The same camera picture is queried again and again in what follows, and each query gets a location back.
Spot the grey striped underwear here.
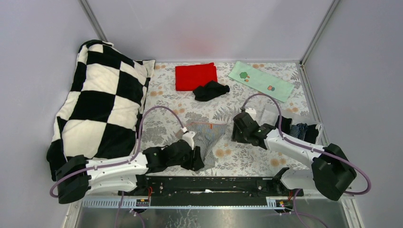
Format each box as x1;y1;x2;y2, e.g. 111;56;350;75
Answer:
185;122;228;173

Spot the black underwear beige waistband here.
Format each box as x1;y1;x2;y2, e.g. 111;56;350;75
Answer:
275;116;293;134

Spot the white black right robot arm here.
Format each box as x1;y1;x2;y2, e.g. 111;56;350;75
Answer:
232;111;357;201

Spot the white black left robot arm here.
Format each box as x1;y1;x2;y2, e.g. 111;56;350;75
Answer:
50;140;204;204

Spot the navy striped rolled underwear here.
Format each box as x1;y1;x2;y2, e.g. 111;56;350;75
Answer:
289;123;308;140

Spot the black rolled underwear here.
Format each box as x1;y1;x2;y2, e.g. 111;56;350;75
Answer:
304;124;319;144

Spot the clear plastic organizer box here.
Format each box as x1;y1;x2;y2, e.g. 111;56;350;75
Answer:
258;104;323;144

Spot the mint green printed cloth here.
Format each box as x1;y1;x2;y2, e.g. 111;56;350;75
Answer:
228;61;295;102

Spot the black crumpled garment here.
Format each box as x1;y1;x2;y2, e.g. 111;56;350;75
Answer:
193;81;230;102

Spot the floral table cloth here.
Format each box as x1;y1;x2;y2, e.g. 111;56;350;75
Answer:
141;62;305;177

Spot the red folded cloth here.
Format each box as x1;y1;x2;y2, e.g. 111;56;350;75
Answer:
175;62;218;91

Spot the black white checkered blanket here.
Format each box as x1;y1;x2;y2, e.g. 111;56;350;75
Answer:
46;39;155;181

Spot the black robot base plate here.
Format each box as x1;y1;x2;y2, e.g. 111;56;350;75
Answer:
124;176;304;197

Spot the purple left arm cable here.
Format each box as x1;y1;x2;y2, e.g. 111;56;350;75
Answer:
49;106;186;228

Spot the aluminium frame rail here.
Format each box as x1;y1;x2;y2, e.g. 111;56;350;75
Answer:
61;176;366;228

